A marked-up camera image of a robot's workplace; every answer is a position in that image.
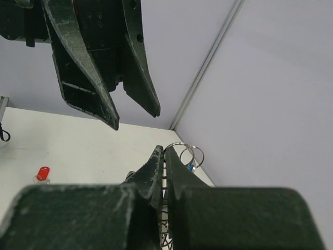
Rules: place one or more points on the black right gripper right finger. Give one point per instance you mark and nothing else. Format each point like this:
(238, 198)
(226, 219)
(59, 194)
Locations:
(205, 217)

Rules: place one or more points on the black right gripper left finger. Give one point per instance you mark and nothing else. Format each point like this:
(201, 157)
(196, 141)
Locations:
(92, 216)

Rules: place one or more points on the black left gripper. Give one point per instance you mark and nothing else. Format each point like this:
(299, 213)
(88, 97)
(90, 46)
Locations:
(87, 43)

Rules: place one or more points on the large grey keyring yellow handle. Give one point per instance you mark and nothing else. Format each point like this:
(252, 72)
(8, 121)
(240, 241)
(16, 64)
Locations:
(186, 157)

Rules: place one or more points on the red key tag with key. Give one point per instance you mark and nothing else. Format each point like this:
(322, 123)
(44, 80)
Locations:
(42, 176)

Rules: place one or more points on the left aluminium frame post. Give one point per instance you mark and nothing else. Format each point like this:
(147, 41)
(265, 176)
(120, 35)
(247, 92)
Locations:
(191, 92)

